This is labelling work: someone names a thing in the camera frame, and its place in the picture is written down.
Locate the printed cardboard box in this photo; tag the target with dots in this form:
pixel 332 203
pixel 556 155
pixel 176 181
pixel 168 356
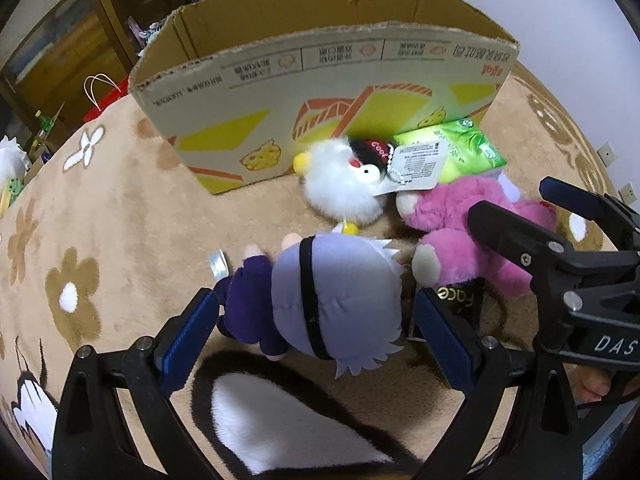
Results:
pixel 260 95

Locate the zebra plush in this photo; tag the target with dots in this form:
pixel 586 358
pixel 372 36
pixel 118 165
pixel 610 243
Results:
pixel 150 35

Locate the open brown cardboard box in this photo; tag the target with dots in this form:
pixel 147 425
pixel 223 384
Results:
pixel 40 155

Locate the wooden corner shelf unit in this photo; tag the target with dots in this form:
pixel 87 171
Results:
pixel 107 5

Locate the white wall socket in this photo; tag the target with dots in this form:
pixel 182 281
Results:
pixel 627 192
pixel 606 152

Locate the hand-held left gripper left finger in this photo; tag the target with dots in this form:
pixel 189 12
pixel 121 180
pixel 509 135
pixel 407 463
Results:
pixel 192 332

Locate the white spiky-hair plush head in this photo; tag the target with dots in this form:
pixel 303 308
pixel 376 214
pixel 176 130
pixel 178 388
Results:
pixel 10 160

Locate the person's right hand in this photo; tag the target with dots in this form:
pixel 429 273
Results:
pixel 595 385

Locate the green tissue packet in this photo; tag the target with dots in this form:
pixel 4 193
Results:
pixel 465 147

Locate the green bottle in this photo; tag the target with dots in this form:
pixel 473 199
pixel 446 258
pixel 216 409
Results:
pixel 44 121

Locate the green frog toy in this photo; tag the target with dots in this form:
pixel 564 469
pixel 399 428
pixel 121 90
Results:
pixel 14 186

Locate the wooden wardrobe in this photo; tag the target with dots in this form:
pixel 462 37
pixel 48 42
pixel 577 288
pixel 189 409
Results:
pixel 60 50

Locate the purple plush doll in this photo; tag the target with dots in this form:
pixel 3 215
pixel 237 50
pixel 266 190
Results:
pixel 330 305

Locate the black packet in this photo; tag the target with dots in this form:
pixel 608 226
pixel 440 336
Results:
pixel 467 305

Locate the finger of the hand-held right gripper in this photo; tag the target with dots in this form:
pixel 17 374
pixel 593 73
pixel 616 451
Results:
pixel 505 235
pixel 570 192

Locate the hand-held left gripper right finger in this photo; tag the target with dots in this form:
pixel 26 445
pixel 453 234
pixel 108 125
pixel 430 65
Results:
pixel 445 335

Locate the beige floral blanket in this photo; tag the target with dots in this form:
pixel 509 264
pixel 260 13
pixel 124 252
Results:
pixel 125 220

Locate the pink plush bear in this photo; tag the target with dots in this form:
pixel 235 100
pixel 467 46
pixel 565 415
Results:
pixel 450 225

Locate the small silver object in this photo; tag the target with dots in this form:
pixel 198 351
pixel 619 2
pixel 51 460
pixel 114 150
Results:
pixel 220 262

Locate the red paper bag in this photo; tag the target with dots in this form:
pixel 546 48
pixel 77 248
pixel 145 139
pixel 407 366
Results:
pixel 107 101

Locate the white fluffy plush toy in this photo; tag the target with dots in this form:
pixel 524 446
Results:
pixel 335 180

